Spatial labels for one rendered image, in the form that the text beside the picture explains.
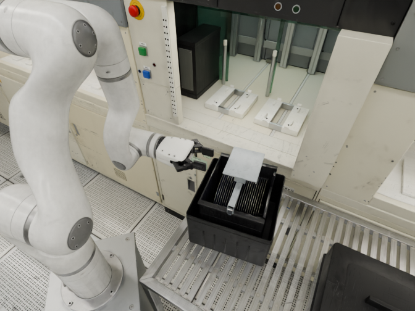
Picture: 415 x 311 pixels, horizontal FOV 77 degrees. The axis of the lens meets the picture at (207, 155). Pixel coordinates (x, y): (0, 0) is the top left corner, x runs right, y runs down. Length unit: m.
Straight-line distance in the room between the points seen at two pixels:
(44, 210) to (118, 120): 0.32
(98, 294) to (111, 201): 1.25
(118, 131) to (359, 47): 0.66
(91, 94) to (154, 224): 0.95
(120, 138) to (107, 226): 1.30
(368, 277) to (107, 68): 0.91
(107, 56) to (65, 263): 0.51
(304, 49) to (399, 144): 1.01
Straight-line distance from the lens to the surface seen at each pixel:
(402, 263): 1.16
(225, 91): 1.45
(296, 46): 1.83
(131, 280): 0.96
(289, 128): 1.24
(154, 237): 1.89
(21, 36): 0.55
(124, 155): 0.80
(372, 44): 0.77
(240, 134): 1.21
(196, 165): 0.79
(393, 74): 0.85
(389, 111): 0.90
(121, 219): 2.02
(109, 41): 0.67
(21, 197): 0.69
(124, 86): 0.73
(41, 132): 0.57
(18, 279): 2.09
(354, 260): 0.95
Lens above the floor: 1.64
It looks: 44 degrees down
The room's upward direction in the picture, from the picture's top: straight up
